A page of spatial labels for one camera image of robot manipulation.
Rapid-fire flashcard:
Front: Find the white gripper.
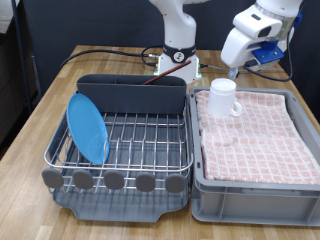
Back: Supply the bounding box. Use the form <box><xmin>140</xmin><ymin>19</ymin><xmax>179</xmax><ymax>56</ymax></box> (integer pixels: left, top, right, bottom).
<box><xmin>220</xmin><ymin>26</ymin><xmax>268</xmax><ymax>80</ymax></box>

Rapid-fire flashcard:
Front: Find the white mug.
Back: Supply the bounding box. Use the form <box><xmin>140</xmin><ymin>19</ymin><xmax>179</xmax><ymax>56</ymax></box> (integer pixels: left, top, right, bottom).
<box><xmin>207</xmin><ymin>77</ymin><xmax>243</xmax><ymax>118</ymax></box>

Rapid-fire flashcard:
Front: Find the red-brown wooden spoon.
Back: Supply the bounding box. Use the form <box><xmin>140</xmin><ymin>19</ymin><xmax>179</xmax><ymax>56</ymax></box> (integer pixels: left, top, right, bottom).
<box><xmin>141</xmin><ymin>59</ymin><xmax>192</xmax><ymax>86</ymax></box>

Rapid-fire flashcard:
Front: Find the blue plastic plate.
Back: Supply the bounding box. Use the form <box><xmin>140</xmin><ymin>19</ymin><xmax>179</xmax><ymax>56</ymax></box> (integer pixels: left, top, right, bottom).
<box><xmin>65</xmin><ymin>93</ymin><xmax>111</xmax><ymax>166</ymax></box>

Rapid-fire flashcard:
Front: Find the grey oval rack pad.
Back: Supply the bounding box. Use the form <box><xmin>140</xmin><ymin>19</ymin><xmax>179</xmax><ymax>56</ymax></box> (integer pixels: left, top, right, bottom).
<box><xmin>103</xmin><ymin>170</ymin><xmax>125</xmax><ymax>191</ymax></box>
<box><xmin>72</xmin><ymin>169</ymin><xmax>95</xmax><ymax>190</ymax></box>
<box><xmin>41</xmin><ymin>167</ymin><xmax>65</xmax><ymax>189</ymax></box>
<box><xmin>134</xmin><ymin>171</ymin><xmax>156</xmax><ymax>193</ymax></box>
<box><xmin>164</xmin><ymin>173</ymin><xmax>187</xmax><ymax>194</ymax></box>

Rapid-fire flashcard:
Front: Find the pink checkered towel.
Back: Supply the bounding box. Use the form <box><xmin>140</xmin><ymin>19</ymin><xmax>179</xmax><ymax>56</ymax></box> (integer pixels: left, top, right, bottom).
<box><xmin>194</xmin><ymin>89</ymin><xmax>320</xmax><ymax>186</ymax></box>

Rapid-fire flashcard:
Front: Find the dark grey cutlery holder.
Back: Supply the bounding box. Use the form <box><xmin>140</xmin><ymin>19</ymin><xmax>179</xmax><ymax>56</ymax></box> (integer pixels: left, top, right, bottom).
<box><xmin>76</xmin><ymin>73</ymin><xmax>188</xmax><ymax>115</ymax></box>

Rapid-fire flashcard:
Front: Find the grey plastic crate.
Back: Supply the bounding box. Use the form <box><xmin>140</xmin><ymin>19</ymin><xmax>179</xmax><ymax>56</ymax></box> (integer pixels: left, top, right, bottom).
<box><xmin>188</xmin><ymin>85</ymin><xmax>320</xmax><ymax>228</ymax></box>

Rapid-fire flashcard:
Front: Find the black backdrop curtain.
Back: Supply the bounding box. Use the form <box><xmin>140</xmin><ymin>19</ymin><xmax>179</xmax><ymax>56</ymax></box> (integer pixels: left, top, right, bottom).
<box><xmin>21</xmin><ymin>0</ymin><xmax>320</xmax><ymax>121</ymax></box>

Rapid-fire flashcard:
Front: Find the grey plastic drain tray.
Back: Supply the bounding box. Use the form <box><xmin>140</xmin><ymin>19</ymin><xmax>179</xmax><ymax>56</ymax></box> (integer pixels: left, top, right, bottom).
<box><xmin>51</xmin><ymin>91</ymin><xmax>192</xmax><ymax>223</ymax></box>

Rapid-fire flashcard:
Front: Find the dark cabinet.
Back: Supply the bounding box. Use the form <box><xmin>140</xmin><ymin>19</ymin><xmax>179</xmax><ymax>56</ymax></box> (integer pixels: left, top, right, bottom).
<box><xmin>0</xmin><ymin>31</ymin><xmax>43</xmax><ymax>148</ymax></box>

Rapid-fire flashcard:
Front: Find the grey cable on table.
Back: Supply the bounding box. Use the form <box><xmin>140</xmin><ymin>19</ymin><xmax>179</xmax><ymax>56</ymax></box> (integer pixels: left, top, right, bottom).
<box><xmin>199</xmin><ymin>63</ymin><xmax>284</xmax><ymax>73</ymax></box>

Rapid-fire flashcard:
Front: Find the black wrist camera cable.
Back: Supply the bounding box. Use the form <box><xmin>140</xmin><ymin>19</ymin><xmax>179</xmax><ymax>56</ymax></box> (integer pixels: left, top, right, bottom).
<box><xmin>242</xmin><ymin>0</ymin><xmax>313</xmax><ymax>83</ymax></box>

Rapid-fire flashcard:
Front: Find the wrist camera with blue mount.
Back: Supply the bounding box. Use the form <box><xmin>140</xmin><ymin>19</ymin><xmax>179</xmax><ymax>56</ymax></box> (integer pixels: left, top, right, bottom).
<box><xmin>244</xmin><ymin>39</ymin><xmax>286</xmax><ymax>72</ymax></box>

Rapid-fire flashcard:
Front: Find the blue cable clip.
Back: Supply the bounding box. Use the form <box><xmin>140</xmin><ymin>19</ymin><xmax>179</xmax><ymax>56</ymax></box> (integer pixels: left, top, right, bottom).
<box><xmin>292</xmin><ymin>11</ymin><xmax>303</xmax><ymax>30</ymax></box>

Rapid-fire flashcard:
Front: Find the black cable on table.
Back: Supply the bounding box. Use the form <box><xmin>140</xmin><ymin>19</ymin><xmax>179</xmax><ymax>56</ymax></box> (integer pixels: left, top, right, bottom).
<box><xmin>59</xmin><ymin>44</ymin><xmax>165</xmax><ymax>72</ymax></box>

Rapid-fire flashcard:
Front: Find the metal wire dish rack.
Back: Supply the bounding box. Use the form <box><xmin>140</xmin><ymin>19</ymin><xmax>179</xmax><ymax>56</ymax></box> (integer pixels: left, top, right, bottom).
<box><xmin>43</xmin><ymin>89</ymin><xmax>195</xmax><ymax>196</ymax></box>

